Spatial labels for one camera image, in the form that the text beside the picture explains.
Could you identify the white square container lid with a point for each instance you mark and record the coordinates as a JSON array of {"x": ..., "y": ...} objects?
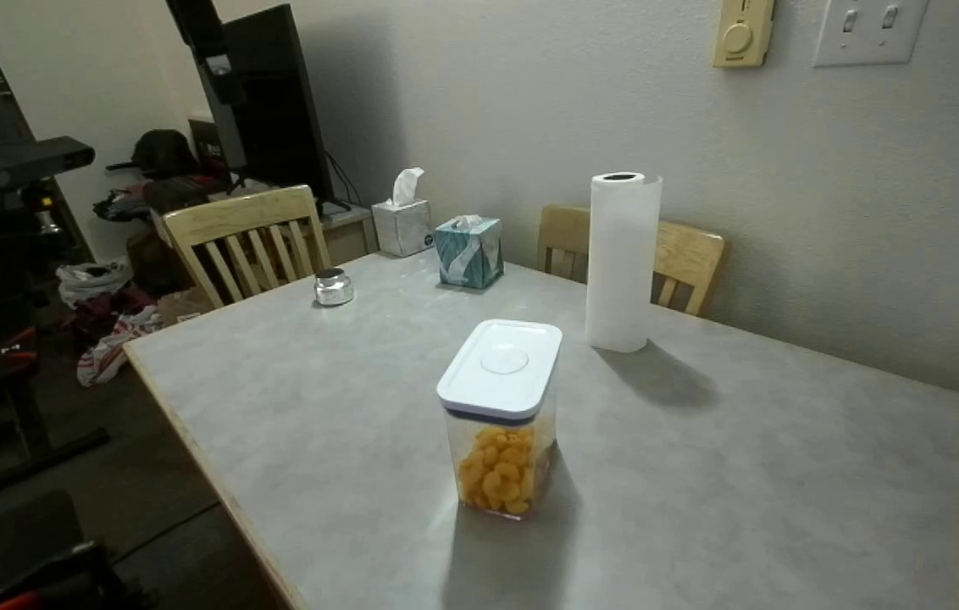
[{"x": 499, "y": 365}]

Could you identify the clear plastic food container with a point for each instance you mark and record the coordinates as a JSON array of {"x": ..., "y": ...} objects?
[{"x": 505, "y": 453}]

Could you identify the small glass jar silver lid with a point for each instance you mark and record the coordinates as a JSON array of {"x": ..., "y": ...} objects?
[{"x": 332, "y": 288}]

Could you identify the teal patterned tissue box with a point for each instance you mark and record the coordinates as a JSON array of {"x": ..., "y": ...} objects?
[{"x": 464, "y": 253}]

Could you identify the white tissue box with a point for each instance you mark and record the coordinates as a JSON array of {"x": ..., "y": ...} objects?
[{"x": 400, "y": 224}]

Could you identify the white paper towel roll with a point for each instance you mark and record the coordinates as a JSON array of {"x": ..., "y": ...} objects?
[{"x": 622, "y": 259}]

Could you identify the low wooden side cabinet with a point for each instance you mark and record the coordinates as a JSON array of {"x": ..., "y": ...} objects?
[{"x": 349, "y": 231}]

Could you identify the light wooden chair low back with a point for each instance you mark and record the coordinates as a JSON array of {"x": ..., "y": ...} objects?
[{"x": 687, "y": 259}]

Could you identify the light wooden slat-back chair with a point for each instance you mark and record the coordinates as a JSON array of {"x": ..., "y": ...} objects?
[{"x": 244, "y": 219}]

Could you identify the black flat screen monitor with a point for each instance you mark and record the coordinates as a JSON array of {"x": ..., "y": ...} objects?
[{"x": 275, "y": 104}]

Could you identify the black cap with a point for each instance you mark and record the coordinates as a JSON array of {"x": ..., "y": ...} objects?
[{"x": 160, "y": 149}]

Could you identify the pile of clothes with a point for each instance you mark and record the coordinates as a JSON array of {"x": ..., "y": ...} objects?
[{"x": 116, "y": 324}]

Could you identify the beige round-dial thermostat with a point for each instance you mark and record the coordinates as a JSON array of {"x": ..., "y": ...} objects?
[{"x": 744, "y": 32}]

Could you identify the black metal stand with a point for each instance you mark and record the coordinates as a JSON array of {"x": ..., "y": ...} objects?
[{"x": 5, "y": 392}]

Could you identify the black and red bag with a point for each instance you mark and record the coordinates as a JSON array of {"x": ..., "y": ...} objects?
[{"x": 56, "y": 578}]

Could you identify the black bar-shaped stereo camera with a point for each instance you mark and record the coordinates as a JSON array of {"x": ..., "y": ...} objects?
[{"x": 26, "y": 160}]

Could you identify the white double light switch plate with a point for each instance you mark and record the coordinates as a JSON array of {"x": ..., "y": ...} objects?
[{"x": 873, "y": 30}]

